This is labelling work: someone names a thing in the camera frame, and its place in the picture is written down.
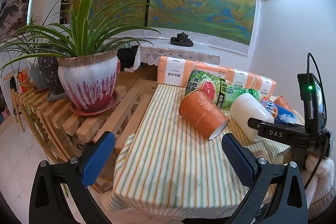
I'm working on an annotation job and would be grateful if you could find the red pot saucer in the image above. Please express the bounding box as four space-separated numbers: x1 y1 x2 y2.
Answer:
70 90 120 116

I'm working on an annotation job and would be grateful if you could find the orange tissue pack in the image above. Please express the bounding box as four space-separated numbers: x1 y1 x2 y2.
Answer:
194 61 232 81
226 68 254 89
157 56 194 88
252 75 276 98

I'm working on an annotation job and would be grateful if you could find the wooden slatted stand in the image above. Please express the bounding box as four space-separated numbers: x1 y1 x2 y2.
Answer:
9 66 157 193

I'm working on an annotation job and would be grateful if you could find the blue Arctic Ocean bottle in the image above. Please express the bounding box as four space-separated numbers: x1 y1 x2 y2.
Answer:
261 97 297 125

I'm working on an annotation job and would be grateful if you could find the orange paper cup left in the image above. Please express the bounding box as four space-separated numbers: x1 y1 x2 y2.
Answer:
179 89 229 140

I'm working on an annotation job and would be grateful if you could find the black teapot set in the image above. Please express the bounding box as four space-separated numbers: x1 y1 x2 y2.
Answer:
170 32 194 47

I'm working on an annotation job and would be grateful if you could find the white plastic cup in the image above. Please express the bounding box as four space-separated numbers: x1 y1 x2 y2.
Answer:
230 93 274 142

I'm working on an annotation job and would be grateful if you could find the ink painting wall scroll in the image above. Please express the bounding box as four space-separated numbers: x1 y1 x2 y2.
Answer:
0 0 30 39

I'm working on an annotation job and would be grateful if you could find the black camera monitor box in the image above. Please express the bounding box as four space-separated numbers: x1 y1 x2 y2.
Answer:
297 73 326 135

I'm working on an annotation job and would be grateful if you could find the dark speckled plant pot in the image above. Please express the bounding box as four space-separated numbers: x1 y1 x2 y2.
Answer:
38 57 64 95

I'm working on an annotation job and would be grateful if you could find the green grapefruit drink bottle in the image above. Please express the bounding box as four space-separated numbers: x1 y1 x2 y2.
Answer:
185 69 262 109

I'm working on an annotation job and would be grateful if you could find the striped yellow tablecloth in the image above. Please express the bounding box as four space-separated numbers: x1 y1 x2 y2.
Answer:
101 84 248 218

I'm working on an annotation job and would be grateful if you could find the black cable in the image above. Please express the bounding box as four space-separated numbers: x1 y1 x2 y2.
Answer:
303 52 332 192

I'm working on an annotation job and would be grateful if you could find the white red ceramic plant pot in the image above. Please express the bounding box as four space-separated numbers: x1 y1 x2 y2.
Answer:
57 50 120 110

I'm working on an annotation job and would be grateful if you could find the orange paper cup right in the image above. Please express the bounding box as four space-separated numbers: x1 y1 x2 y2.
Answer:
274 96 294 113

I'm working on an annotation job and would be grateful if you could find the orange paper cup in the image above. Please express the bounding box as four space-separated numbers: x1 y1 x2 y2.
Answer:
274 96 294 113
179 89 229 140

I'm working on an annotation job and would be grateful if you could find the green spider plant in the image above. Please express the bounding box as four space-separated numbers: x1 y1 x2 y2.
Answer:
0 0 161 71

